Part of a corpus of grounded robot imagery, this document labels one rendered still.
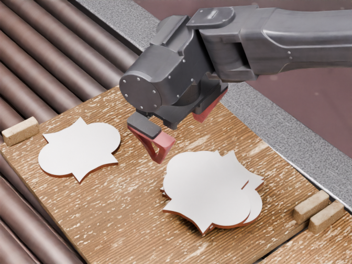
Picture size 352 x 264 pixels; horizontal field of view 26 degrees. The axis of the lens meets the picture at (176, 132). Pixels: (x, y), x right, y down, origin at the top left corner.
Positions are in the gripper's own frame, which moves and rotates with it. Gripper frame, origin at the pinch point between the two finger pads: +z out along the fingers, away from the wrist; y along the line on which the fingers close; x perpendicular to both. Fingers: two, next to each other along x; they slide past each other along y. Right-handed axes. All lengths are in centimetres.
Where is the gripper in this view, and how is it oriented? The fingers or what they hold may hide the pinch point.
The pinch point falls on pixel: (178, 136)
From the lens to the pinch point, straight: 106.7
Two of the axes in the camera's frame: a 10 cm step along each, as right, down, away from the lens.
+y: 6.1, -5.9, 5.3
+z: -0.1, 6.7, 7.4
